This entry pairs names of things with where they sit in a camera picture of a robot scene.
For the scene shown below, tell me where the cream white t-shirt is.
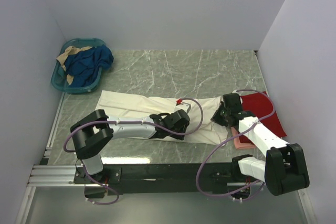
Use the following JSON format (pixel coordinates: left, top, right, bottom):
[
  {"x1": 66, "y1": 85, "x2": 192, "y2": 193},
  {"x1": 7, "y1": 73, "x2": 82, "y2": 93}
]
[{"x1": 96, "y1": 90, "x2": 228, "y2": 145}]

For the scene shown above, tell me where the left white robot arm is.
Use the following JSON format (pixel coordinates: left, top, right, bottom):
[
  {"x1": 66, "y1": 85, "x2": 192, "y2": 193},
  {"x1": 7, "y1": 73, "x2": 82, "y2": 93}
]
[{"x1": 70, "y1": 109, "x2": 190, "y2": 183}]

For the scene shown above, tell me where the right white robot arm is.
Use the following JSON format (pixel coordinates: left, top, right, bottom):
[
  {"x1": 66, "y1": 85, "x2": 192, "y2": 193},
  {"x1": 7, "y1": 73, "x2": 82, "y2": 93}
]
[{"x1": 211, "y1": 93, "x2": 310, "y2": 196}]

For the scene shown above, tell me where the folded red t-shirt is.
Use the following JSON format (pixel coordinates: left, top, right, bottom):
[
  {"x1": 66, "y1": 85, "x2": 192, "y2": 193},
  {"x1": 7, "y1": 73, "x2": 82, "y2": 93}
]
[{"x1": 241, "y1": 93, "x2": 287, "y2": 138}]

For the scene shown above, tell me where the folded pink t-shirt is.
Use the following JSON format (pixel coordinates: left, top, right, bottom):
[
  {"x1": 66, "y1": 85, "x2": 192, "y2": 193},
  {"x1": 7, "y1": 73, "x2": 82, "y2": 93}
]
[{"x1": 231, "y1": 127, "x2": 256, "y2": 150}]

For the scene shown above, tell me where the black base beam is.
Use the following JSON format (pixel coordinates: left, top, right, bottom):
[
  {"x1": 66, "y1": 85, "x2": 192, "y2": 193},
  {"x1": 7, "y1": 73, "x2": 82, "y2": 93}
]
[{"x1": 73, "y1": 163, "x2": 263, "y2": 198}]

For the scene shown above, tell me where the blue t-shirt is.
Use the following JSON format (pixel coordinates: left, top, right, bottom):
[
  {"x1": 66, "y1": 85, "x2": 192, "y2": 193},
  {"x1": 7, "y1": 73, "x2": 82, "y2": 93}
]
[{"x1": 58, "y1": 45, "x2": 114, "y2": 88}]

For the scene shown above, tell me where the teal plastic laundry basket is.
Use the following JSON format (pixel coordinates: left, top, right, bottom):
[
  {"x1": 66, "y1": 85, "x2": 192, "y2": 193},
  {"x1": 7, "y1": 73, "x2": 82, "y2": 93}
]
[{"x1": 51, "y1": 38, "x2": 106, "y2": 94}]

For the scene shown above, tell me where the tan t-shirt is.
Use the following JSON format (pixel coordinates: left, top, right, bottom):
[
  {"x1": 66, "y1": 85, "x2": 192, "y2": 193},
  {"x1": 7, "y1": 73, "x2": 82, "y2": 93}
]
[{"x1": 57, "y1": 46, "x2": 93, "y2": 88}]

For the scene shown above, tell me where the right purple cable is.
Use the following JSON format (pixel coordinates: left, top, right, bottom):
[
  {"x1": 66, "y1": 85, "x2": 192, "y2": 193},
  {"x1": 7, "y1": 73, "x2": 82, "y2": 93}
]
[{"x1": 196, "y1": 89, "x2": 276, "y2": 204}]

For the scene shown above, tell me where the purple cable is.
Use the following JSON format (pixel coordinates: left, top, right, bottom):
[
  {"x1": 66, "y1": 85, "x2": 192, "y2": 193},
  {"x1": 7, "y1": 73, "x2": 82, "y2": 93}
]
[
  {"x1": 196, "y1": 89, "x2": 276, "y2": 204},
  {"x1": 64, "y1": 98, "x2": 204, "y2": 206}
]

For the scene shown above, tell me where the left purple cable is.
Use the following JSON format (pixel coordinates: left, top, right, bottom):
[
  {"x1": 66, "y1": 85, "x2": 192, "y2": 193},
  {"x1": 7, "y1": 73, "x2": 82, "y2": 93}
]
[{"x1": 64, "y1": 98, "x2": 204, "y2": 206}]

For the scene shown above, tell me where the aluminium rail frame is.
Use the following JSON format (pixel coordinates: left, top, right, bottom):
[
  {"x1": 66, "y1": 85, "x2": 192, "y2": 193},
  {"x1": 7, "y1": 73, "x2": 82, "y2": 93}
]
[{"x1": 14, "y1": 140, "x2": 318, "y2": 224}]

